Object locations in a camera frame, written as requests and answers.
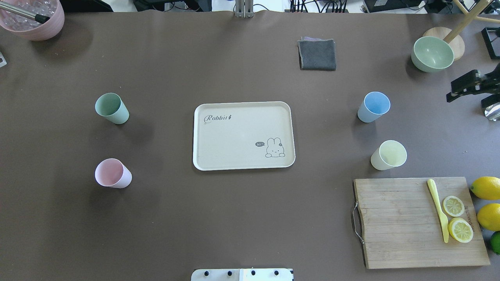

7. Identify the pale yellow cup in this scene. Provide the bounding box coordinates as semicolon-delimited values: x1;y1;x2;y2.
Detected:
370;140;407;171

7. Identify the pink cup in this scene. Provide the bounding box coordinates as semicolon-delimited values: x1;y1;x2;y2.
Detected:
95;158;132;189

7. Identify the beige rabbit tray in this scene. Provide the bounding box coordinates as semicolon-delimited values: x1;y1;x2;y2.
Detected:
193;101;295;171

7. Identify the grey folded cloth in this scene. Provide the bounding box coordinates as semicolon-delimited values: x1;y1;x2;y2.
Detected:
298;37;336;71

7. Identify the blue cup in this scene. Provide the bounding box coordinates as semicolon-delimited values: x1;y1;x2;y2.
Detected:
357;91;391;123

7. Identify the green cup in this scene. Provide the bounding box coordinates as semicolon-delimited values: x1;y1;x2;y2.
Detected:
95;93;130;124

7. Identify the wooden cutting board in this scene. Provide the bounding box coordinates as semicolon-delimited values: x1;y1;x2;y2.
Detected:
354;177;490;270

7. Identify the green bowl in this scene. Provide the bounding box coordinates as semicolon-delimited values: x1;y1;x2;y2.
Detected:
411;37;455;73

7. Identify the yellow plastic knife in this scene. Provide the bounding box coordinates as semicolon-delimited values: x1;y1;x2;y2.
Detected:
427;178;450;243

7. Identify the lemon slice upper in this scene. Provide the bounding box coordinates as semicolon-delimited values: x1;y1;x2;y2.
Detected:
442;196;465;217

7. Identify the lemon slice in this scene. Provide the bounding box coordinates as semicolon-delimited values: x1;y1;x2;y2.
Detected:
442;196;465;217
448;217;473;243

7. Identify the lemon slice lower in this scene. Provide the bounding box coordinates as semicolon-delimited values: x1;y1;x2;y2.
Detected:
448;217;473;243

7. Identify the wooden cup stand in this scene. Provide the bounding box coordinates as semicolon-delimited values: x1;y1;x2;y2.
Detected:
423;0;500;61

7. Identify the metal muddler black tip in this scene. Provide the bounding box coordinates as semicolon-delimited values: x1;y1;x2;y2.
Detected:
0;1;50;24

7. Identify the whole lemon outer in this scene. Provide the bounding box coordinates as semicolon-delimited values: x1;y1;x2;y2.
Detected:
470;176;500;201

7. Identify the whole lemon near lime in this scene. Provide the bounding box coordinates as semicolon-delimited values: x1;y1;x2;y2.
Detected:
477;203;500;231

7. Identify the pink bowl with ice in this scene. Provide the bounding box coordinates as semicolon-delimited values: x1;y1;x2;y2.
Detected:
0;0;64;41

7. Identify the green lime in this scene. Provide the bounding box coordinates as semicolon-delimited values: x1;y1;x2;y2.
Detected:
489;231;500;255

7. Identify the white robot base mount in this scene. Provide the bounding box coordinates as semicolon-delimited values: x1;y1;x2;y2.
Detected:
191;267;294;281

